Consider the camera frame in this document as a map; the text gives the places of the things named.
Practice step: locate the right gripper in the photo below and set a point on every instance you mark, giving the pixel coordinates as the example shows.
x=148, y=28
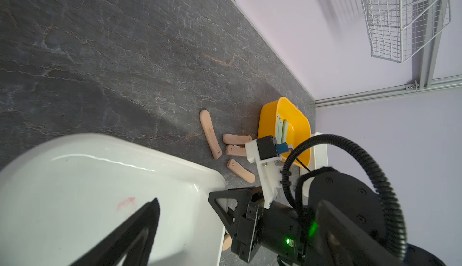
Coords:
x=265, y=216

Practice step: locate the mint knife bottom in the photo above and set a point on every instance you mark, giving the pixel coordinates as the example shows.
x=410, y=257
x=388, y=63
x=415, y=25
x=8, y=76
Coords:
x=285, y=131

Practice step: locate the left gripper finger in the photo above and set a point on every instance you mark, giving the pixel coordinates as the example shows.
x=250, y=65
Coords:
x=130, y=244

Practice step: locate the pink knife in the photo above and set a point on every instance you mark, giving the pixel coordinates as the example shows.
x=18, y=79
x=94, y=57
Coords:
x=235, y=139
x=236, y=150
x=227, y=242
x=206, y=122
x=240, y=171

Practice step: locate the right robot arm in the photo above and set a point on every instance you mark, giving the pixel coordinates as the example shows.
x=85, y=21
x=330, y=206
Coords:
x=327, y=218

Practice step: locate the pink knife top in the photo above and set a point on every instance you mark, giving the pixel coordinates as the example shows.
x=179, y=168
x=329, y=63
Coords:
x=235, y=139

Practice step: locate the white storage box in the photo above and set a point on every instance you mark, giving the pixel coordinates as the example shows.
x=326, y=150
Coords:
x=318, y=159
x=63, y=197

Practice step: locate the pink knife by box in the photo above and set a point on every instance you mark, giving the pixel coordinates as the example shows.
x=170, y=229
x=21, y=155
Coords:
x=206, y=122

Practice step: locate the mint knife long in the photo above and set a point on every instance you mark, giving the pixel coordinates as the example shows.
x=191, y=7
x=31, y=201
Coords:
x=279, y=129

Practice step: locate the white wire basket long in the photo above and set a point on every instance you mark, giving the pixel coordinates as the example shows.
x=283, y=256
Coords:
x=399, y=29

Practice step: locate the yellow storage box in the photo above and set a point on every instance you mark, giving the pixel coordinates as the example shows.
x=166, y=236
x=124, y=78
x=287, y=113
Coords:
x=299, y=127

